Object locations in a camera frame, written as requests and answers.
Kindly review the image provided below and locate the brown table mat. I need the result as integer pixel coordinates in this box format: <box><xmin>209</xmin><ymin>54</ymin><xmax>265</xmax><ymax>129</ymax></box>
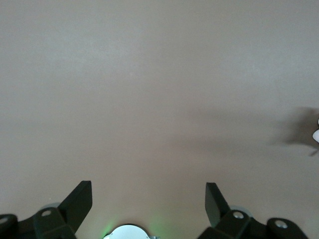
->
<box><xmin>0</xmin><ymin>0</ymin><xmax>319</xmax><ymax>239</ymax></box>

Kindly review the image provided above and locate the pale pink dog plush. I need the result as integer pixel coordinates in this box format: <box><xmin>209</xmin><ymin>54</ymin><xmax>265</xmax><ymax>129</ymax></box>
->
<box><xmin>312</xmin><ymin>117</ymin><xmax>319</xmax><ymax>144</ymax></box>

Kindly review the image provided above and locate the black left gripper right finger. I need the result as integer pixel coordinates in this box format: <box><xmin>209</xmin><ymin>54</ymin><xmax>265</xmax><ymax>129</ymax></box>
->
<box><xmin>200</xmin><ymin>182</ymin><xmax>306</xmax><ymax>239</ymax></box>

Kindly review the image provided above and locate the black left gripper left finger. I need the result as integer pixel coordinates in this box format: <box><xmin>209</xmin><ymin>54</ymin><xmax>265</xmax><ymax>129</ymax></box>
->
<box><xmin>0</xmin><ymin>180</ymin><xmax>93</xmax><ymax>239</ymax></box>

